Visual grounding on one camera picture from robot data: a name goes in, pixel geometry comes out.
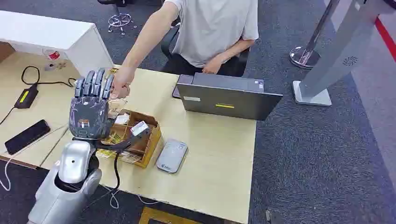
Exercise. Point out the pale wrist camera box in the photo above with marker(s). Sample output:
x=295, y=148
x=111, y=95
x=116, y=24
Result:
x=140, y=128

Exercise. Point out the black smartphone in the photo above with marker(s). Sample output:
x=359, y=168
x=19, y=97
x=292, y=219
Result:
x=27, y=136

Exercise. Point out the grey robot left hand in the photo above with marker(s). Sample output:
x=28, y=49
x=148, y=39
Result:
x=89, y=114

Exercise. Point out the person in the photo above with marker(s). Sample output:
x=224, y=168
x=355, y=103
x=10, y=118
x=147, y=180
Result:
x=213, y=31

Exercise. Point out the chrome stanchion post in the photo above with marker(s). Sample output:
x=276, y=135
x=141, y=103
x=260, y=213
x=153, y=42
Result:
x=304, y=55

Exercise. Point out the dark grey laptop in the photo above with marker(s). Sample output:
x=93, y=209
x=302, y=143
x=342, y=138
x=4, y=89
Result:
x=226, y=99

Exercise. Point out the brown cardboard panel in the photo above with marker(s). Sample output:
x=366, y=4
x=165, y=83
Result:
x=5, y=51

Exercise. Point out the person's left hand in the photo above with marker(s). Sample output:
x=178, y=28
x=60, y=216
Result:
x=212, y=65

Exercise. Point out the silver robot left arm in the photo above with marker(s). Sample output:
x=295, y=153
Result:
x=69, y=173

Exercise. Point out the white card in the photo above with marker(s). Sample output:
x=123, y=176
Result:
x=122, y=119

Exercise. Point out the chrome chair base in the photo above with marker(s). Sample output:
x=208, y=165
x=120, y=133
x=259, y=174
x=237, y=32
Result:
x=120, y=21

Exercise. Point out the gold patterned card stack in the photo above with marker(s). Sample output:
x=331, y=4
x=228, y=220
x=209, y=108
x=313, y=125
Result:
x=115, y=138

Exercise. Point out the white cabinet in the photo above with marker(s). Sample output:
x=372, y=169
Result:
x=46, y=34

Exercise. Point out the person's right hand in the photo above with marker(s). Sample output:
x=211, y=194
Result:
x=122, y=82

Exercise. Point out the grey floor stand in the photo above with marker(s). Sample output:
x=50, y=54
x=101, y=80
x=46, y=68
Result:
x=337, y=52

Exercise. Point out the wooden card box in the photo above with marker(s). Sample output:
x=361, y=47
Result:
x=148, y=145

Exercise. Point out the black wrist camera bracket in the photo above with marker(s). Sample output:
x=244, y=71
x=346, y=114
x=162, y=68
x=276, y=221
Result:
x=123, y=144

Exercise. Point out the clear sleeved card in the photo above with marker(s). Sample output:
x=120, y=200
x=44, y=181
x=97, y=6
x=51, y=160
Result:
x=117, y=104

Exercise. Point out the black power adapter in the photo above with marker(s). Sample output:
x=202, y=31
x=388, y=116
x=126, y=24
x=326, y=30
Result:
x=26, y=96

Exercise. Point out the dark phone behind laptop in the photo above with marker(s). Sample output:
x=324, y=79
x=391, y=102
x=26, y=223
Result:
x=176, y=92

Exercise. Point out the yellow floor frame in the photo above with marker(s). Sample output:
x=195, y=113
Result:
x=161, y=216

